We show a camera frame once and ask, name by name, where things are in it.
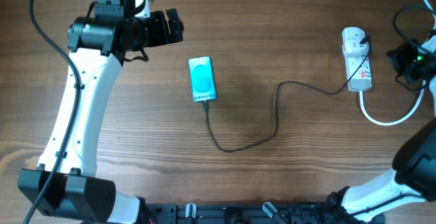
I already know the white power strip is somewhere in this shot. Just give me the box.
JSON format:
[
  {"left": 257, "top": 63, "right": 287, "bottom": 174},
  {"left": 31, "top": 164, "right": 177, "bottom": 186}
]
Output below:
[{"left": 342, "top": 27, "right": 372, "bottom": 92}]

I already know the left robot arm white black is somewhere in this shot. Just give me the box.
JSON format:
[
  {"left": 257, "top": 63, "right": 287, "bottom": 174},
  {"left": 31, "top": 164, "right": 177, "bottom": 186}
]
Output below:
[{"left": 18, "top": 0, "right": 184, "bottom": 223}]

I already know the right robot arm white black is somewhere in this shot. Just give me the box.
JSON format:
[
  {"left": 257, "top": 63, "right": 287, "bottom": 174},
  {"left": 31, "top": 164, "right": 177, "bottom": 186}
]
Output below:
[{"left": 324, "top": 35, "right": 435, "bottom": 223}]

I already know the black usb charging cable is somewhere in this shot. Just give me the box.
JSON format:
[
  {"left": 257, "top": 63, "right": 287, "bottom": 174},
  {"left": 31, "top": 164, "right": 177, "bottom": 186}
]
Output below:
[{"left": 203, "top": 33, "right": 373, "bottom": 153}]

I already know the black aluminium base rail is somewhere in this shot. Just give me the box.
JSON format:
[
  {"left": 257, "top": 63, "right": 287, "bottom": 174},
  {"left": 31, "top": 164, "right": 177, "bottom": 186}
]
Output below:
[{"left": 137, "top": 202, "right": 360, "bottom": 224}]

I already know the blue screen smartphone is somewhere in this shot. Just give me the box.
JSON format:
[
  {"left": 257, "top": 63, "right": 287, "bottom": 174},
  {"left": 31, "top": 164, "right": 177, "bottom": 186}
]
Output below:
[{"left": 188, "top": 56, "right": 217, "bottom": 102}]

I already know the white charger adapter plug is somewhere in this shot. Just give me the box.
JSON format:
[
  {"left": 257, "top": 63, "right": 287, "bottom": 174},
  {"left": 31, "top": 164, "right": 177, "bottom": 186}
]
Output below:
[{"left": 342, "top": 39, "right": 369, "bottom": 58}]

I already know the white power strip cord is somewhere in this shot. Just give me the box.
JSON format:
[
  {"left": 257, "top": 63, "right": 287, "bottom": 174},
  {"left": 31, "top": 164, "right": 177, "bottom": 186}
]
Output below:
[{"left": 358, "top": 0, "right": 436, "bottom": 127}]

